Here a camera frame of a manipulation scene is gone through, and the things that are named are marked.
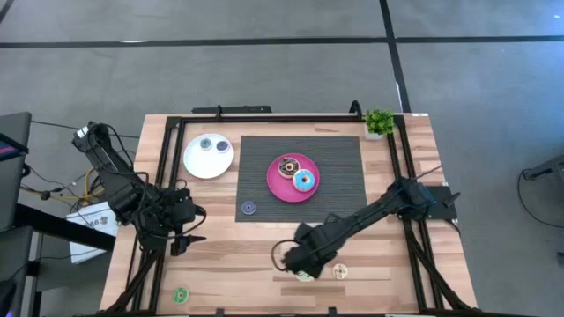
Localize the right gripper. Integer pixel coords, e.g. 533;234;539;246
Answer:
281;222;339;278

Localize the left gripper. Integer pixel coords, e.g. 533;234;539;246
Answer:
168;188;207;257

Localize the large blue frosted donut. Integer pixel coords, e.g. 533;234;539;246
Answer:
292;168;316;194

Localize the large chocolate frosted donut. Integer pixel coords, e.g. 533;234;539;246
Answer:
278;156;301;180

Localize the pink plate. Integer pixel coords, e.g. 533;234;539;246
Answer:
266;152;321;204

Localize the white plate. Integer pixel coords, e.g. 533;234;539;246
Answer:
182;133;235;180

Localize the white cardboard box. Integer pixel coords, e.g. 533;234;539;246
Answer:
65;201;120;265

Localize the grey woven placemat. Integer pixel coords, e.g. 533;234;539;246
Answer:
234;135;367;224

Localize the black power strip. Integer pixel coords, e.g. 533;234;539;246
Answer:
191;105;273;114

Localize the green plant in white pot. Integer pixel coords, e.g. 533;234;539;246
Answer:
363;107;396;141

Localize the black cable loop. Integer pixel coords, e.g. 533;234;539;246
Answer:
270;239;301;273
174;204;208;243

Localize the yellow cable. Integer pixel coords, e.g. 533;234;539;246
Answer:
19;166;107;203

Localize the black aluminium table frame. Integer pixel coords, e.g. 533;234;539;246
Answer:
99;113;481;317

